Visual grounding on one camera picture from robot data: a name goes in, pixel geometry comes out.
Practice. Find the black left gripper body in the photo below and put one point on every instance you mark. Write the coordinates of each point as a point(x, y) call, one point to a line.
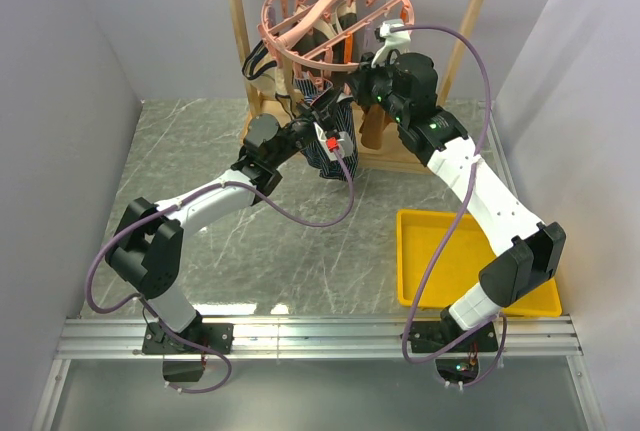
point(299, 129)

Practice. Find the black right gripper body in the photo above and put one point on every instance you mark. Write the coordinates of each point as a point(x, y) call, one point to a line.
point(377, 89)

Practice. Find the navy striped underwear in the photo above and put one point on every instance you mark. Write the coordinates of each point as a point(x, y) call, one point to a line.
point(315, 154)

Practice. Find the pink round clip hanger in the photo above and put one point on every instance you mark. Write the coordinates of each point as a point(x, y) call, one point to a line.
point(321, 38)

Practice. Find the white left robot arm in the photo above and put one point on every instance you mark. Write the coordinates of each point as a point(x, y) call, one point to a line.
point(146, 249)

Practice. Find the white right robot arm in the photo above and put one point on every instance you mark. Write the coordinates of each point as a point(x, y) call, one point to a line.
point(527, 250)

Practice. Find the wooden hanger rack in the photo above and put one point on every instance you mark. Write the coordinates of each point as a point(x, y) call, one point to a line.
point(392, 157)

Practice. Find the brown hanging garment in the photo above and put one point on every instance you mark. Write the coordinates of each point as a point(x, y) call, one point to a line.
point(375, 120)

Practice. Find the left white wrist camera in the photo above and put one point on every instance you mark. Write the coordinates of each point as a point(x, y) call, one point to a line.
point(334, 143)

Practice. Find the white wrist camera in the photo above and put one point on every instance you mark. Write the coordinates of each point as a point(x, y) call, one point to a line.
point(334, 143)
point(393, 37)

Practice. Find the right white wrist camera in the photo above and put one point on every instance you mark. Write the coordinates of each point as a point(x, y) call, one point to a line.
point(393, 37)

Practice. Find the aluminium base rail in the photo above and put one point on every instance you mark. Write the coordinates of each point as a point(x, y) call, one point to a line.
point(314, 338)

